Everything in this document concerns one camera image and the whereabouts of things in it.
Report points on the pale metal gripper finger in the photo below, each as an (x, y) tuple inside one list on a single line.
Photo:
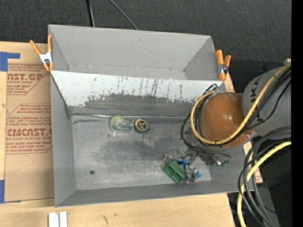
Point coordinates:
[(174, 156), (192, 172)]

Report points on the blue and clear plastic thing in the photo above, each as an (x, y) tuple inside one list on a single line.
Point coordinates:
[(199, 174)]

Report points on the green plastic block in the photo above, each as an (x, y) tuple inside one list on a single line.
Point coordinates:
[(174, 172)]

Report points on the black and yellow round case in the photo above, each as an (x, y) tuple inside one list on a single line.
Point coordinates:
[(141, 126)]

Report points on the grey metal bin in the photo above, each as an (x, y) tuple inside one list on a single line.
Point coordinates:
[(123, 155)]

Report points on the clear tape dispenser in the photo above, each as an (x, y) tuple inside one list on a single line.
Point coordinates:
[(119, 124)]

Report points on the brown cardboard board, red print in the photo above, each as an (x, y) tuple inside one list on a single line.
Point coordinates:
[(28, 164)]

